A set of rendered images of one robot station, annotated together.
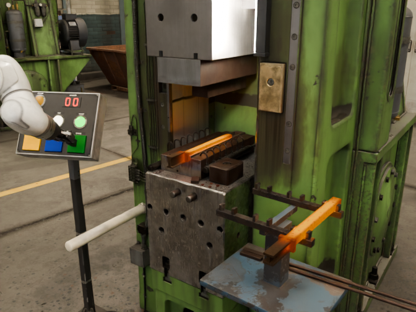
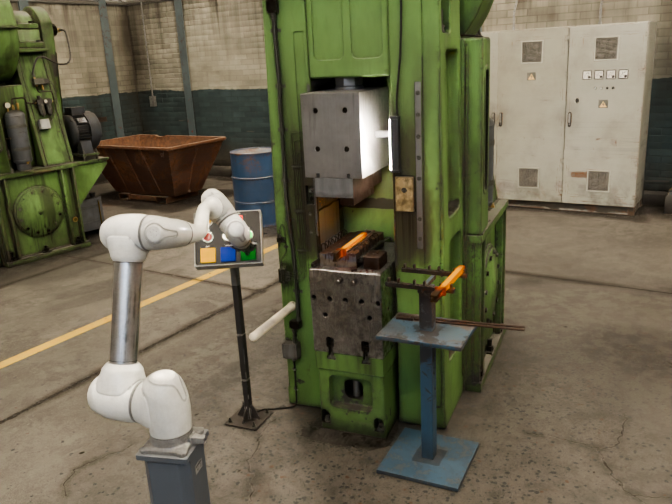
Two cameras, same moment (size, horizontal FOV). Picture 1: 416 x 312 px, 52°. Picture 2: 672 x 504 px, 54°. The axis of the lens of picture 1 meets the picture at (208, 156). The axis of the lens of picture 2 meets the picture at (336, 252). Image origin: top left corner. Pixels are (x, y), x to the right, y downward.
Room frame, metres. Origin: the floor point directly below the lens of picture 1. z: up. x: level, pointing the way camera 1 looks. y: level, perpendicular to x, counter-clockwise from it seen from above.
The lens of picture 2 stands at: (-1.51, 0.72, 1.94)
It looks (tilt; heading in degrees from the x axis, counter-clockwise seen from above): 17 degrees down; 349
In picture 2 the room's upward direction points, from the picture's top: 3 degrees counter-clockwise
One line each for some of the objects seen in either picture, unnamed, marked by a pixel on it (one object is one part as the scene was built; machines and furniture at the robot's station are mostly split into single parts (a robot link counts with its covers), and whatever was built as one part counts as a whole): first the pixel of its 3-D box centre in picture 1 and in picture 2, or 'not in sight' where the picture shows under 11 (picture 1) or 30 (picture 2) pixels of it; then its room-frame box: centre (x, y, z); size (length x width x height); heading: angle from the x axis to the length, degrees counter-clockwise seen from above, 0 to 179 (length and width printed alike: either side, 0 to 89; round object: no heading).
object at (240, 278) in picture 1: (275, 282); (427, 330); (1.19, -0.22, 0.69); 0.40 x 0.30 x 0.02; 52
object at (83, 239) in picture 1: (108, 226); (273, 321); (1.70, 0.44, 0.62); 0.44 x 0.05 x 0.05; 145
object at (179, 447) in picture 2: not in sight; (176, 435); (0.71, 0.92, 0.63); 0.22 x 0.18 x 0.06; 66
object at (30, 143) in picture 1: (32, 142); (208, 255); (1.72, 0.74, 1.01); 0.07 x 0.05 x 0.07; 80
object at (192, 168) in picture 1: (210, 150); (352, 247); (1.75, -0.01, 0.96); 0.42 x 0.20 x 0.09; 145
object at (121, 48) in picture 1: (138, 69); (155, 169); (8.69, 1.41, 0.43); 1.89 x 1.20 x 0.85; 46
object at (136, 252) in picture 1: (140, 254); (291, 349); (1.88, 0.34, 0.36); 0.09 x 0.07 x 0.12; 55
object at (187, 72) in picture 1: (210, 65); (349, 179); (1.75, -0.01, 1.32); 0.42 x 0.20 x 0.10; 145
